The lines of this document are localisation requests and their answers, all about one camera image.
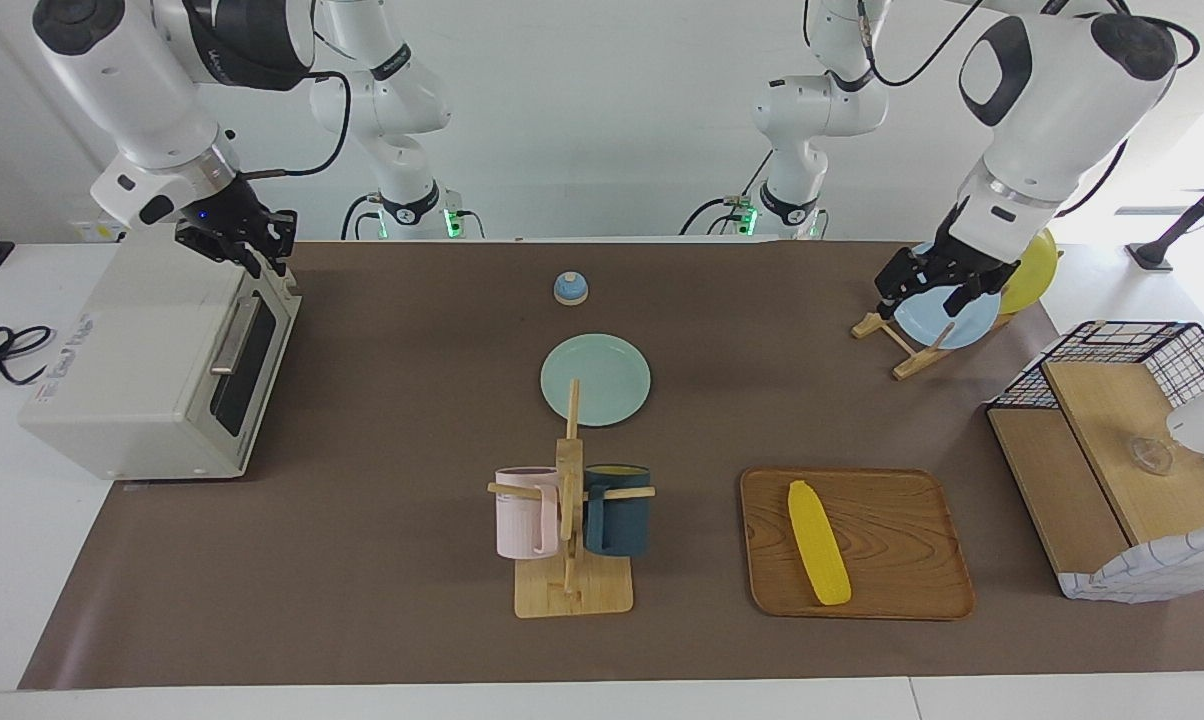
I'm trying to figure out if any dark blue mug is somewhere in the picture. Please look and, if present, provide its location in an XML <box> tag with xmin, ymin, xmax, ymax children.
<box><xmin>582</xmin><ymin>464</ymin><xmax>652</xmax><ymax>558</ymax></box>

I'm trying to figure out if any black coiled cable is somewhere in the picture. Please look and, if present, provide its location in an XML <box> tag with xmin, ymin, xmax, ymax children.
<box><xmin>0</xmin><ymin>325</ymin><xmax>55</xmax><ymax>391</ymax></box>

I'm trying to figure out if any wooden plate rack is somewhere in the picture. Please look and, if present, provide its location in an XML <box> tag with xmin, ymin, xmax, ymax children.
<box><xmin>852</xmin><ymin>300</ymin><xmax>1018</xmax><ymax>381</ymax></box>

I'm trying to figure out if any pink mug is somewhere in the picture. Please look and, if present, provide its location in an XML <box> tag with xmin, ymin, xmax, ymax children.
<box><xmin>494</xmin><ymin>467</ymin><xmax>561</xmax><ymax>560</ymax></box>

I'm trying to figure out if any cream toaster oven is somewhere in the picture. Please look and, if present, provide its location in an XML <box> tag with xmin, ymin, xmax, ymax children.
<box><xmin>19</xmin><ymin>225</ymin><xmax>303</xmax><ymax>481</ymax></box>

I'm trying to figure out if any light blue plate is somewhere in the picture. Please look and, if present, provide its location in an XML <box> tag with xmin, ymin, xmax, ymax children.
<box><xmin>892</xmin><ymin>242</ymin><xmax>1003</xmax><ymax>351</ymax></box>

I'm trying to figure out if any white checked cloth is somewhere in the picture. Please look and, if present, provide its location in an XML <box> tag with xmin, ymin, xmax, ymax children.
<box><xmin>1057</xmin><ymin>527</ymin><xmax>1204</xmax><ymax>604</ymax></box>

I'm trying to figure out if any yellow corn cob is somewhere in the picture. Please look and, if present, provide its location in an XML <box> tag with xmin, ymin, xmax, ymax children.
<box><xmin>788</xmin><ymin>480</ymin><xmax>852</xmax><ymax>606</ymax></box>

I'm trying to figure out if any wooden serving tray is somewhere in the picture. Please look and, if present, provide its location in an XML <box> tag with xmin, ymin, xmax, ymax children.
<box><xmin>740</xmin><ymin>466</ymin><xmax>976</xmax><ymax>622</ymax></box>

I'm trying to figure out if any small clear glass dish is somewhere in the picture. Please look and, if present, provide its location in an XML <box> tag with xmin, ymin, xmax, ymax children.
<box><xmin>1127</xmin><ymin>436</ymin><xmax>1175</xmax><ymax>476</ymax></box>

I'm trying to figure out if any yellow plate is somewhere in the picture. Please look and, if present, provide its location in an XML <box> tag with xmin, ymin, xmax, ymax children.
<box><xmin>997</xmin><ymin>228</ymin><xmax>1060</xmax><ymax>316</ymax></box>

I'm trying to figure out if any wooden mug rack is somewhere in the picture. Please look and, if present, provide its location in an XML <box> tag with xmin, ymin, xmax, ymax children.
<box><xmin>487</xmin><ymin>378</ymin><xmax>656</xmax><ymax>619</ymax></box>

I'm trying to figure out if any brown table mat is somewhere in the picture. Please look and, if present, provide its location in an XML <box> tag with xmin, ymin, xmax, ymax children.
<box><xmin>17</xmin><ymin>240</ymin><xmax>1204</xmax><ymax>691</ymax></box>

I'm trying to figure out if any oven glass door with handle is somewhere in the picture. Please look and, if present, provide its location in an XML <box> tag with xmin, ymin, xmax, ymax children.
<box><xmin>194</xmin><ymin>270</ymin><xmax>303</xmax><ymax>479</ymax></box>

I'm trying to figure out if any wooden shelf with wire basket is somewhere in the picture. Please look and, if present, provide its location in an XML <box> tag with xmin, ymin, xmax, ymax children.
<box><xmin>986</xmin><ymin>320</ymin><xmax>1204</xmax><ymax>603</ymax></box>

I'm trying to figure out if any light green plate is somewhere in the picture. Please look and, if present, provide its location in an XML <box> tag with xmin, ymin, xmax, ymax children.
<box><xmin>540</xmin><ymin>333</ymin><xmax>652</xmax><ymax>428</ymax></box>

